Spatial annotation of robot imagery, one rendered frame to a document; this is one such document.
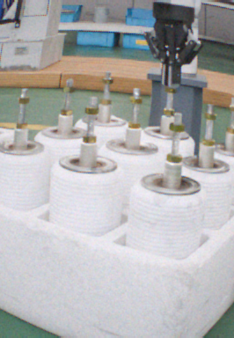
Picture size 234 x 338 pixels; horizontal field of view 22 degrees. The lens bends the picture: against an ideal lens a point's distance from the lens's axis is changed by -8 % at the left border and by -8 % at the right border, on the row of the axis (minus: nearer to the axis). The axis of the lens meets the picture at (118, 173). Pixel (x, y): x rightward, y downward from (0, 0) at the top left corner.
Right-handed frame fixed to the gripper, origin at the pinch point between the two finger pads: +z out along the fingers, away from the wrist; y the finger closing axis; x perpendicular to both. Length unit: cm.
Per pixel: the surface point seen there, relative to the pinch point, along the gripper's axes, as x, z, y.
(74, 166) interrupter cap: 24.9, 9.9, -9.2
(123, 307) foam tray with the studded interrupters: 25.6, 25.2, -21.5
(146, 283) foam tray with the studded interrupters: 24.7, 20.4, -24.0
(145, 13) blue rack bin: -338, -3, 379
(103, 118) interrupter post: 5.2, 9.5, 10.2
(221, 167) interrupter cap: 6.3, 10.0, -17.8
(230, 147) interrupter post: -3.0, 9.6, -11.7
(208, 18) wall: -626, -6, 543
